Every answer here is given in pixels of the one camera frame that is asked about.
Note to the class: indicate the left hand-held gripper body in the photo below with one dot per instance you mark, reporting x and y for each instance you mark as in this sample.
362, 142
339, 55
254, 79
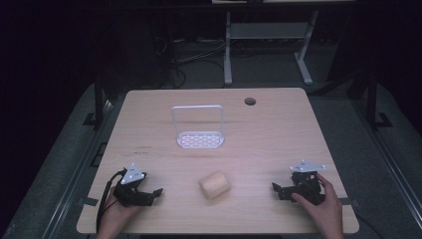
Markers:
128, 190

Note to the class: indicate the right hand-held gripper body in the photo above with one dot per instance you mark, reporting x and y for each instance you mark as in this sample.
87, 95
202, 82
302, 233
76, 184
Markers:
307, 186

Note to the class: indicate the beige bread roll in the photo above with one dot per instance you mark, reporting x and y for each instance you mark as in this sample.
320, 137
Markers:
215, 184

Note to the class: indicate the clear plastic container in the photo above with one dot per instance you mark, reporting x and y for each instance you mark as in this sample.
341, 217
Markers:
200, 139

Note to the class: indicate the person's left hand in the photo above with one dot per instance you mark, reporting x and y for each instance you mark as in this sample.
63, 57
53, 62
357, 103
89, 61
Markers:
116, 215

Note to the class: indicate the person's right hand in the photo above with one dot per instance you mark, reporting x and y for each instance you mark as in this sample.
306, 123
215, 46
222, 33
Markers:
323, 212

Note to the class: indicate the grey tape strip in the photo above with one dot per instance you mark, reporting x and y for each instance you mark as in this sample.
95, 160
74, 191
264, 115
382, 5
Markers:
349, 201
89, 201

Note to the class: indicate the grey metal stand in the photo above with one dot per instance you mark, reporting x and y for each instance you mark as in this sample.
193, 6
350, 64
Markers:
267, 31

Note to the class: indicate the metal frame rail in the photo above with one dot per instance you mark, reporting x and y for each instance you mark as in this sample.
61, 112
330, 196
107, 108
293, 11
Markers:
79, 166
388, 159

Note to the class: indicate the black metal post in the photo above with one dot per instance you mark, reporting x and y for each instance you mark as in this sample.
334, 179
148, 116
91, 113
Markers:
372, 99
98, 99

